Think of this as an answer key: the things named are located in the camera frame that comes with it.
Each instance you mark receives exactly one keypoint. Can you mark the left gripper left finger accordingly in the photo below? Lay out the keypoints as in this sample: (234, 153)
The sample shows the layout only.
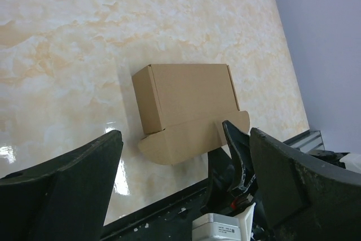
(64, 198)

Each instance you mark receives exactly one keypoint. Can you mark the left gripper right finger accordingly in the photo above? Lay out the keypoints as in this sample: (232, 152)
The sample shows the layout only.
(304, 198)

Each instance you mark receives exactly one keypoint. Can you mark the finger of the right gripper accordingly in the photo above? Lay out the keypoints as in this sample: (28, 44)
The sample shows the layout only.
(244, 179)
(220, 176)

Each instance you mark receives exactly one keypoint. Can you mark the brown cardboard box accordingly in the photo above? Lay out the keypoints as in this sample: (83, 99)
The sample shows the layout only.
(182, 108)

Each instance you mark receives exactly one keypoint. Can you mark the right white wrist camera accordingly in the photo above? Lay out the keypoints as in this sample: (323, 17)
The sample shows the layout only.
(214, 226)

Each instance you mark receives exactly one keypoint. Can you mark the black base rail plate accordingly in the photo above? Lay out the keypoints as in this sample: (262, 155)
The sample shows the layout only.
(167, 219)

